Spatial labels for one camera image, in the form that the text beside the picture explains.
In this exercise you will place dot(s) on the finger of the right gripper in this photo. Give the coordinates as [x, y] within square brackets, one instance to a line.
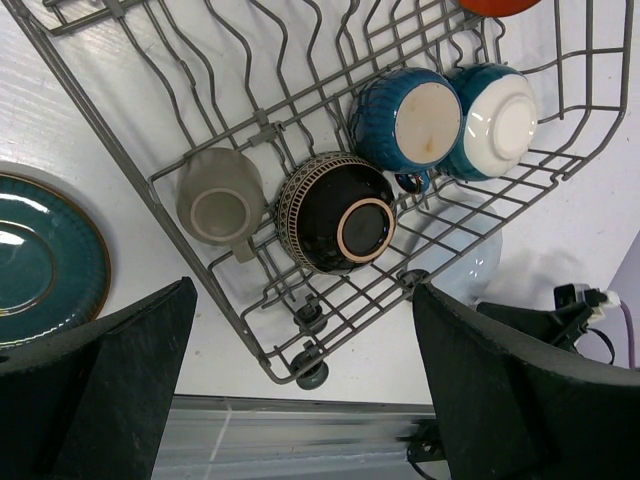
[560, 328]

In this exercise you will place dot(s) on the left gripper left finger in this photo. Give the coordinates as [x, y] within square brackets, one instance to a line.
[92, 402]

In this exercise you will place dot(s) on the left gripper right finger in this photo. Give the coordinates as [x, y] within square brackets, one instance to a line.
[509, 406]

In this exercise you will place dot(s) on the dark teal ceramic plate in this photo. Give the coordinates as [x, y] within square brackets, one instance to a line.
[55, 263]

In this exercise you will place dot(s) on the light blue glass plate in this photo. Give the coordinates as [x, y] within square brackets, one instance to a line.
[459, 246]

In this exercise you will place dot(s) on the teal and white bowl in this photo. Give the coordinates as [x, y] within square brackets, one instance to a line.
[499, 122]

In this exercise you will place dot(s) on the grey ceramic cup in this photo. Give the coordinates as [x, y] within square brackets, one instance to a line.
[220, 200]

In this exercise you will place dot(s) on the brown patterned bowl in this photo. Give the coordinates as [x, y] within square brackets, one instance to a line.
[335, 213]

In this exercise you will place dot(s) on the dark blue mug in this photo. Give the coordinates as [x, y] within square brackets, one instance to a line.
[406, 122]

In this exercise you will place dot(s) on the orange small plate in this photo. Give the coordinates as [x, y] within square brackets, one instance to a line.
[497, 8]

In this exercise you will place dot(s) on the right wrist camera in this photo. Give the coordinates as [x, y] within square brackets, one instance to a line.
[568, 294]

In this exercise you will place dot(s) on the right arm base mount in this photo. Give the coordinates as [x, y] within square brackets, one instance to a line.
[423, 445]

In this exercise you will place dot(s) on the aluminium mounting rail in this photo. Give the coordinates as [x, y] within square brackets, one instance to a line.
[218, 437]

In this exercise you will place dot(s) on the grey wire dish rack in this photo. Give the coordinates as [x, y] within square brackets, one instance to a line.
[160, 81]

